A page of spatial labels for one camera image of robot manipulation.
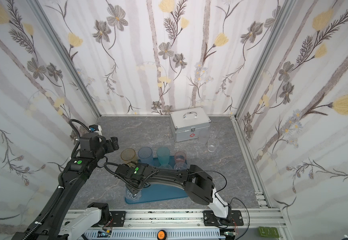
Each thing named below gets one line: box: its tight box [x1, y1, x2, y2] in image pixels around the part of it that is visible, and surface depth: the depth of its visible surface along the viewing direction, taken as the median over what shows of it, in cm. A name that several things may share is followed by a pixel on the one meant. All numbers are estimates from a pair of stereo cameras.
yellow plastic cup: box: [120, 148, 138, 168], surface depth 84 cm
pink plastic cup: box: [174, 151, 187, 164], surface depth 94 cm
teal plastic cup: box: [156, 146, 170, 166], surface depth 91 cm
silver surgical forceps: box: [163, 125, 172, 139], surface depth 111 cm
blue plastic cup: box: [138, 146, 154, 166], surface depth 86 cm
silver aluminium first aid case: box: [170, 107, 211, 143], surface depth 101 cm
